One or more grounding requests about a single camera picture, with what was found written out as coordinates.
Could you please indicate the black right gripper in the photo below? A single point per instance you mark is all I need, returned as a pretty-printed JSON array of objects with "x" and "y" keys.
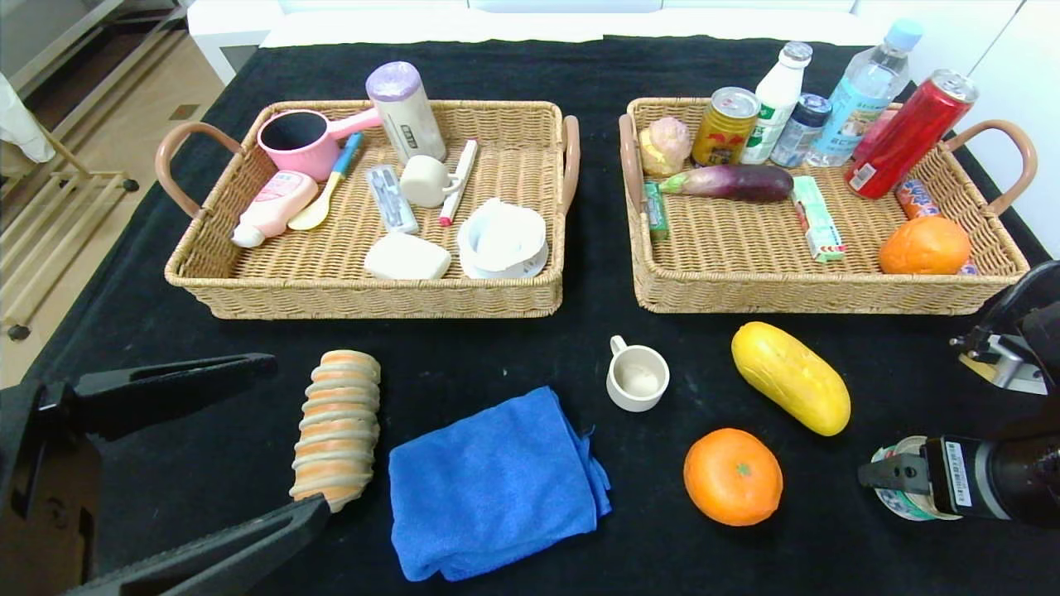
[{"x": 952, "y": 474}]

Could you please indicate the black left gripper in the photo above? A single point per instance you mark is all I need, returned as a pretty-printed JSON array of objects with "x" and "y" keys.
[{"x": 33, "y": 463}]

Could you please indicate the white tin can gold lid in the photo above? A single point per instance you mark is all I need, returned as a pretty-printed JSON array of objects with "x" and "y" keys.
[{"x": 903, "y": 507}]

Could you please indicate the yellow oblong fruit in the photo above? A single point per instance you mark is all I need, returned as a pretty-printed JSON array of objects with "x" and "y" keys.
[{"x": 791, "y": 377}]

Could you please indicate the round orange fruit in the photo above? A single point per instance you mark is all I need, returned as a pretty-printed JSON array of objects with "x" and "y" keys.
[{"x": 733, "y": 476}]

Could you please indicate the blue microfibre towel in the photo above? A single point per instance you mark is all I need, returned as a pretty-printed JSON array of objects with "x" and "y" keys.
[{"x": 497, "y": 484}]

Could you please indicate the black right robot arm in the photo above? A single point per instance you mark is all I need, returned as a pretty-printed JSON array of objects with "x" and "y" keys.
[{"x": 1031, "y": 480}]

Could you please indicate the wicker basket with food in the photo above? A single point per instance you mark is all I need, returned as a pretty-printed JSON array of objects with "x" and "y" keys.
[{"x": 745, "y": 265}]

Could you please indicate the wicker basket with utensils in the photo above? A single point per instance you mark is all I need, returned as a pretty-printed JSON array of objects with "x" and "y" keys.
[{"x": 348, "y": 257}]

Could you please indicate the striped bread roll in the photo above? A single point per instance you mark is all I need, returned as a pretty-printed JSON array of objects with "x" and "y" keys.
[{"x": 338, "y": 430}]

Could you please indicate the orange fruit with smooth skin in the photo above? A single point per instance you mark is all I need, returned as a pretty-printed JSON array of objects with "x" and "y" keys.
[{"x": 923, "y": 247}]

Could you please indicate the green white candy box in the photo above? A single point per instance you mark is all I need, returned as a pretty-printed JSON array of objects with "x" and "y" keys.
[{"x": 816, "y": 219}]

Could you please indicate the orange snack packet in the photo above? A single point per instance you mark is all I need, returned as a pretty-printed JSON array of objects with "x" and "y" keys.
[{"x": 915, "y": 199}]

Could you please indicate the pink lotion bottle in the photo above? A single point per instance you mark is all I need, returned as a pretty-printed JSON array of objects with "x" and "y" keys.
[{"x": 277, "y": 203}]

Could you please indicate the wooden rolling rack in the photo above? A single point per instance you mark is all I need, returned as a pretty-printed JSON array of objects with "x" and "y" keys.
[{"x": 50, "y": 215}]

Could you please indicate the white soap bar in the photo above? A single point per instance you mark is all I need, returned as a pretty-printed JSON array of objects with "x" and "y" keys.
[{"x": 406, "y": 258}]

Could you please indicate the pink saucepan cup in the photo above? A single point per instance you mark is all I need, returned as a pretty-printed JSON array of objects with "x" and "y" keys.
[{"x": 319, "y": 161}]

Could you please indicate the purple eggplant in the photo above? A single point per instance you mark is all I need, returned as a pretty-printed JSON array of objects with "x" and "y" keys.
[{"x": 737, "y": 182}]

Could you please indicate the clear cutlery case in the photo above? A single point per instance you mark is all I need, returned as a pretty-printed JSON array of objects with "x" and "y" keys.
[{"x": 391, "y": 199}]

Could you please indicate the red drink can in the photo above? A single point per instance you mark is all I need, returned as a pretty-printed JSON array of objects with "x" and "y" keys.
[{"x": 907, "y": 136}]

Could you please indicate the green gum pack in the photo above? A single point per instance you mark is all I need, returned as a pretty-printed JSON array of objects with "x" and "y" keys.
[{"x": 656, "y": 211}]

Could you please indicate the small grey capped bottle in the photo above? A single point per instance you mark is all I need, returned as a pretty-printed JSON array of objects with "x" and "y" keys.
[{"x": 799, "y": 132}]

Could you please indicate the small cream cup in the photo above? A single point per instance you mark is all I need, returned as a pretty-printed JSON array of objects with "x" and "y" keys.
[{"x": 422, "y": 180}]

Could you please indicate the clear water bottle blue cap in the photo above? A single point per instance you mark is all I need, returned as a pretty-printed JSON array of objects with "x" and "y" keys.
[{"x": 861, "y": 99}]

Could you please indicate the white plastic bowl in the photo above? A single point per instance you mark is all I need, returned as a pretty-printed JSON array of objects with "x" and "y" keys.
[{"x": 501, "y": 240}]

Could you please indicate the yellow drink can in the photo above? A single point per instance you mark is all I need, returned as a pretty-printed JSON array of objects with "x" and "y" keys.
[{"x": 725, "y": 132}]

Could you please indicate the white pen pink tip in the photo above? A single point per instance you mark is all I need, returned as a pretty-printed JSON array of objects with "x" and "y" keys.
[{"x": 460, "y": 178}]

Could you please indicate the white milk bottle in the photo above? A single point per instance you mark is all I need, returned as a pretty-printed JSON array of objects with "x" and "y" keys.
[{"x": 778, "y": 99}]

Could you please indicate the white hanging cloth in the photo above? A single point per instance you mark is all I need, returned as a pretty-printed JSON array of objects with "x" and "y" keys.
[{"x": 21, "y": 120}]

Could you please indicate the pink yellow cupcake toy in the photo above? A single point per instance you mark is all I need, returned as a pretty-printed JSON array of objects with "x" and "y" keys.
[{"x": 667, "y": 145}]

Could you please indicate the beige tumbler purple lid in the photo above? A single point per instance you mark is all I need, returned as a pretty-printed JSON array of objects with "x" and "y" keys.
[{"x": 410, "y": 116}]

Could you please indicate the grey framed low platform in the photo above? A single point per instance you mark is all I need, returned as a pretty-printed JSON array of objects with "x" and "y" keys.
[{"x": 116, "y": 50}]

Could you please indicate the white table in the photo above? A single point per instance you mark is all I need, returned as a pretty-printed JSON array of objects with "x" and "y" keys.
[{"x": 240, "y": 25}]

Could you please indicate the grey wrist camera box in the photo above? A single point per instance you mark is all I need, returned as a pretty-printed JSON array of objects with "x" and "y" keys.
[{"x": 1006, "y": 364}]

